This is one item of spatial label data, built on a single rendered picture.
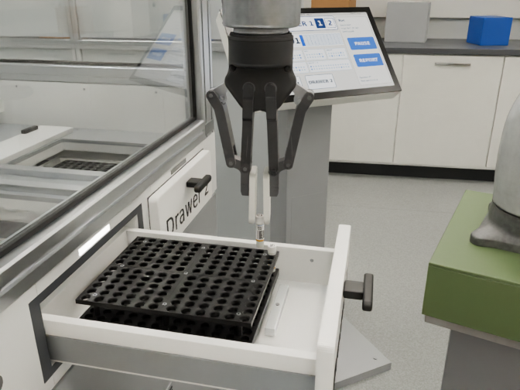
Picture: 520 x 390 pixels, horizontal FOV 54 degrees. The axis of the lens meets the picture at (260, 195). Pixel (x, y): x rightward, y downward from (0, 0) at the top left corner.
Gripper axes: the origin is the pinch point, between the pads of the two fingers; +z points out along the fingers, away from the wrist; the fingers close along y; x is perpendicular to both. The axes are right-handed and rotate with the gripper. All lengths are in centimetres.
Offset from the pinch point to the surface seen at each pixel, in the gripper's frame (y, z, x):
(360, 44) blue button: -23, -9, -105
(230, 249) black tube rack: 4.6, 10.6, -4.5
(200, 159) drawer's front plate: 15.4, 8.1, -38.0
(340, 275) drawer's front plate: -10.5, 7.7, 6.2
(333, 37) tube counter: -14, -11, -102
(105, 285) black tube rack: 19.3, 10.7, 6.3
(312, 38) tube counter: -7, -11, -98
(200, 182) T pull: 13.8, 9.5, -28.5
